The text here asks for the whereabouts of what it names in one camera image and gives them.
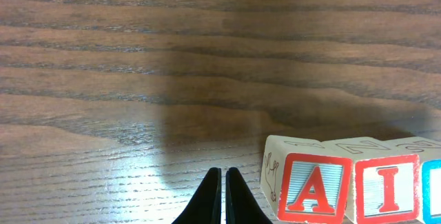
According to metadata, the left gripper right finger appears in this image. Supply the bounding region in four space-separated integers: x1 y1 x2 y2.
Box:
225 167 272 224

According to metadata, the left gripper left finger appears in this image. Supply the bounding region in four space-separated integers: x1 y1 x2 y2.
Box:
172 167 222 224

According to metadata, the red letter A block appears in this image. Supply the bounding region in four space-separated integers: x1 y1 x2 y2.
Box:
260 135 353 223

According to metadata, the red letter I block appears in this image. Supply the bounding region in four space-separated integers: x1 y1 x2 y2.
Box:
325 137 420 224

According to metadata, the blue number 2 block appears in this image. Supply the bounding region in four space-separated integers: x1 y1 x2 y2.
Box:
387 136 440 224

